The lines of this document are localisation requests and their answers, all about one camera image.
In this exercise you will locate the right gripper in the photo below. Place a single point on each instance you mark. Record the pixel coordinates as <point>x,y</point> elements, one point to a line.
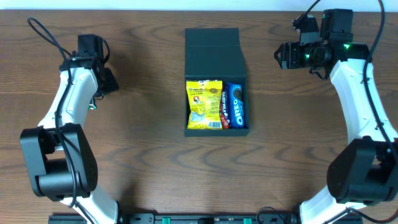
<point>289,55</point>

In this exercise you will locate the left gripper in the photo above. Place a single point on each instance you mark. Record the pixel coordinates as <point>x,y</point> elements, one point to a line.
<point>109,82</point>

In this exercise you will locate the small green candy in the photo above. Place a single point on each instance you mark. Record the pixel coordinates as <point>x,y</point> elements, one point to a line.
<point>92,104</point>

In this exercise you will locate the blue Oreo cookie pack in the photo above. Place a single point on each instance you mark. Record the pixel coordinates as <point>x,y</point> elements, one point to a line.
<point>236,105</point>

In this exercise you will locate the dark green lidded box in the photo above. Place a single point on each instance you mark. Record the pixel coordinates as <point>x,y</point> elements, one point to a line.
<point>215,54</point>

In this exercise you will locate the dark blue Dairy Milk bar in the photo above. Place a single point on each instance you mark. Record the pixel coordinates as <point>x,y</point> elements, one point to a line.
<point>225,105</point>

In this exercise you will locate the red candy bag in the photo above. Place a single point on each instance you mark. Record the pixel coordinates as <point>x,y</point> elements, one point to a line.
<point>223,117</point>

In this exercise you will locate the yellow snack bag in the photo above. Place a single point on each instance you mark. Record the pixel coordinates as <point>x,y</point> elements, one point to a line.
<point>204,97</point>

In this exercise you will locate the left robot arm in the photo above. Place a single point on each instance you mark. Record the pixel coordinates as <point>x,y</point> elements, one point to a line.
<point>60,163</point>

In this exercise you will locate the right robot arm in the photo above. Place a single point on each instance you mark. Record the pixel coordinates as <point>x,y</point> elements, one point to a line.
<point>365,172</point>

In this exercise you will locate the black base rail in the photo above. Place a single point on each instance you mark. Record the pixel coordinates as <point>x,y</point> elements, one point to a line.
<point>264,218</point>

